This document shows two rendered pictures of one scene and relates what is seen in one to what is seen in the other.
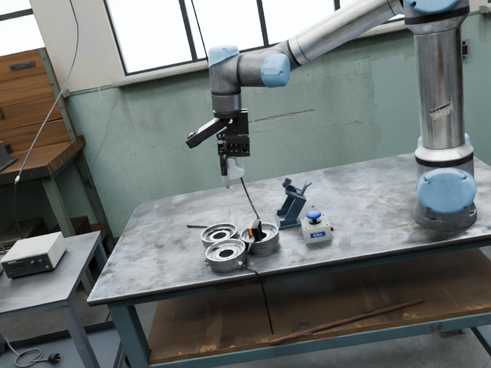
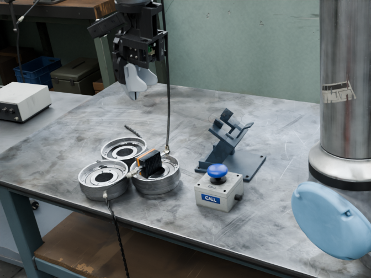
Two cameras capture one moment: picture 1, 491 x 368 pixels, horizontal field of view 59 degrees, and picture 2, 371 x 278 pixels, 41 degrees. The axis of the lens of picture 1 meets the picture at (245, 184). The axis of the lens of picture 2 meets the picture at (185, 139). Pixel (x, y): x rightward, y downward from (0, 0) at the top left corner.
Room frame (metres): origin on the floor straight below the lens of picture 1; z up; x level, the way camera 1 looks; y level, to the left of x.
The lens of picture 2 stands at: (0.30, -0.53, 1.38)
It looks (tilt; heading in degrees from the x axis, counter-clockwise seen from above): 28 degrees down; 31
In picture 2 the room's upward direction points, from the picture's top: 7 degrees counter-clockwise
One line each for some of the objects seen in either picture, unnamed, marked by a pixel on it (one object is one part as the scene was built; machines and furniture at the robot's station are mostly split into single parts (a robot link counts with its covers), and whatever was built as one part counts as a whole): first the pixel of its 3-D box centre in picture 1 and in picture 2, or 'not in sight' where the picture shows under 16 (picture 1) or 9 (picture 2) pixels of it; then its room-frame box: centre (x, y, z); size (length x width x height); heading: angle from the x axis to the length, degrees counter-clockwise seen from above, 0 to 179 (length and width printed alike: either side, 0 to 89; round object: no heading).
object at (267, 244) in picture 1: (260, 239); (155, 174); (1.04, -0.01, 0.82); 0.10 x 0.10 x 0.04
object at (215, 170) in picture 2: (314, 220); (218, 177); (1.02, -0.16, 0.85); 0.04 x 0.04 x 0.05
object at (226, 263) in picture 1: (226, 255); (104, 180); (0.98, 0.09, 0.82); 0.10 x 0.10 x 0.04
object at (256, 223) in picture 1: (254, 235); (141, 169); (1.01, 0.00, 0.85); 0.17 x 0.02 x 0.04; 164
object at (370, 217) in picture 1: (304, 212); (252, 159); (1.20, -0.16, 0.79); 1.20 x 0.60 x 0.02; 86
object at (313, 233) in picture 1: (318, 228); (221, 190); (1.02, -0.17, 0.82); 0.08 x 0.07 x 0.05; 86
